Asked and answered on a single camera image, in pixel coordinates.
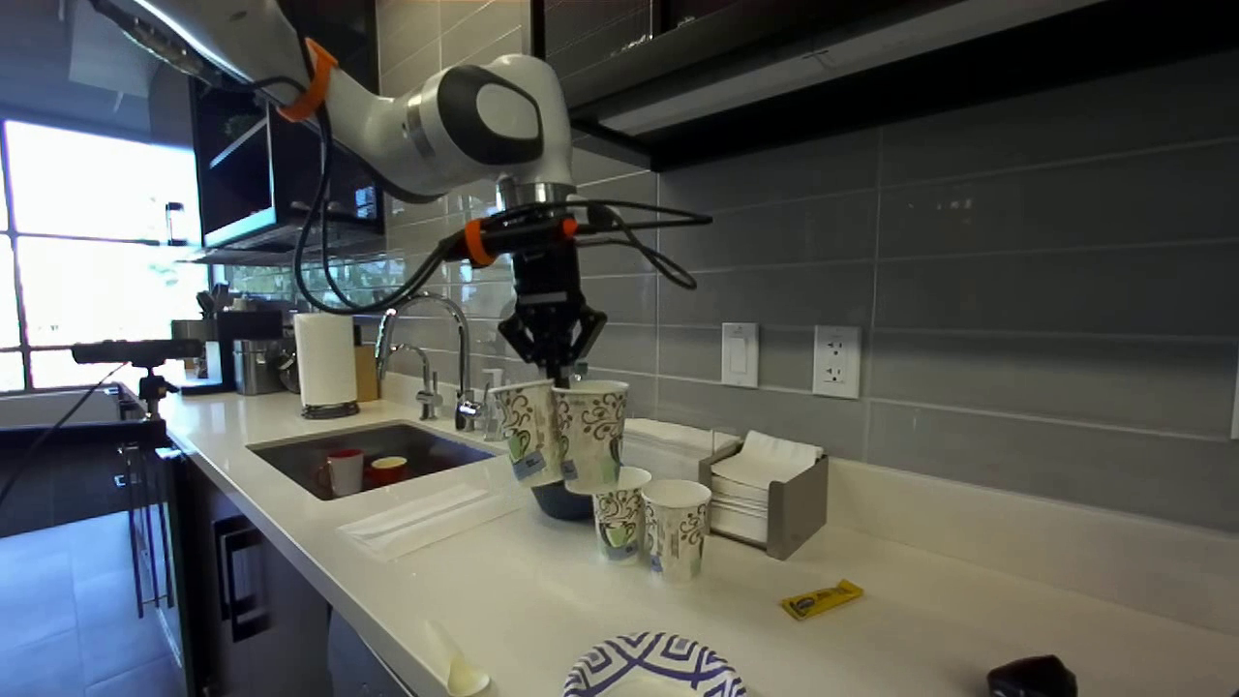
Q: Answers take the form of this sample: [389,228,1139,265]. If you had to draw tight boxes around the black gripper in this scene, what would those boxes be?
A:
[495,241,613,391]

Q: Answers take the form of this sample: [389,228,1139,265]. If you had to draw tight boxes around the patterned paper coffee cup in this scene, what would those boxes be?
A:
[551,377,633,498]
[488,377,566,490]
[588,463,653,564]
[639,475,717,585]

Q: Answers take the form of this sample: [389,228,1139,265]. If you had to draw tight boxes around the black coffee machine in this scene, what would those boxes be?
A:
[191,288,299,400]

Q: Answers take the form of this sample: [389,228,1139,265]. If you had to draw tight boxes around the chrome gooseneck faucet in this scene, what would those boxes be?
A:
[371,292,482,439]

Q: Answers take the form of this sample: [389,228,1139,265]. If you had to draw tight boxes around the steel kitchen sink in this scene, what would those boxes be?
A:
[242,418,502,508]

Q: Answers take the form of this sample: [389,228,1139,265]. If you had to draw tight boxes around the wooden board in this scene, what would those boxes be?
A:
[352,342,387,407]

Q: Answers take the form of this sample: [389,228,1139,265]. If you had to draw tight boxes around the white paper towel roll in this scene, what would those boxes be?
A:
[289,310,364,422]

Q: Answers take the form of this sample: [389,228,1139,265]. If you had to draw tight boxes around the red cup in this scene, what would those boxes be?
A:
[322,445,367,505]

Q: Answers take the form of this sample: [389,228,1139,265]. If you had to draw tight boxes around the gray napkin holder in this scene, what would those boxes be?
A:
[698,440,831,560]

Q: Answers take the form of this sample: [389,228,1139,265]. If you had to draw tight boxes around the blue patterned small bowl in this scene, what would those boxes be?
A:
[558,629,756,697]

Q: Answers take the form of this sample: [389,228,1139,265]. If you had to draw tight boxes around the yellow sachet packet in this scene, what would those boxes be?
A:
[778,578,866,622]

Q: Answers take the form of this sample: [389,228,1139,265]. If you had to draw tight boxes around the dark lower cabinet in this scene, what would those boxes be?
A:
[165,449,389,697]

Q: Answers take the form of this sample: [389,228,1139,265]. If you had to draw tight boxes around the dark cabinet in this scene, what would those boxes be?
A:
[165,449,389,697]
[526,0,1239,174]

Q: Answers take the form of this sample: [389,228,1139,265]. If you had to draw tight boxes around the dark upper cabinet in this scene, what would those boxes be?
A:
[526,0,1239,174]

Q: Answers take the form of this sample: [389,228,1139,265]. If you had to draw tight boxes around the black side table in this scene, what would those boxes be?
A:
[0,385,178,546]

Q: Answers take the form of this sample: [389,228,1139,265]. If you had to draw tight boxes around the small black object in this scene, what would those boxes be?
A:
[984,652,1081,697]

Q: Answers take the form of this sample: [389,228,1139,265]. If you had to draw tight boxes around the black orange wrist camera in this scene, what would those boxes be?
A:
[457,204,615,265]

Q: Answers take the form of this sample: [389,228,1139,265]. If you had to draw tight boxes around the white wall switch plate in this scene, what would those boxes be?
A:
[717,316,764,391]

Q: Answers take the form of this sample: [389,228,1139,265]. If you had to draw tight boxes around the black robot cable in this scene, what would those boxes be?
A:
[246,68,717,323]

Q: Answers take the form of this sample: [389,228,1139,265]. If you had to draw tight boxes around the white wall outlet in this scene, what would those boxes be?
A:
[809,323,863,401]

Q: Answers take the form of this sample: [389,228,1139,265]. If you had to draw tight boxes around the black wall shelf unit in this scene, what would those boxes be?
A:
[187,68,387,255]

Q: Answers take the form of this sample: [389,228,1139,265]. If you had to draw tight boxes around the black camera on tripod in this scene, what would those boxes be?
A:
[69,337,207,418]

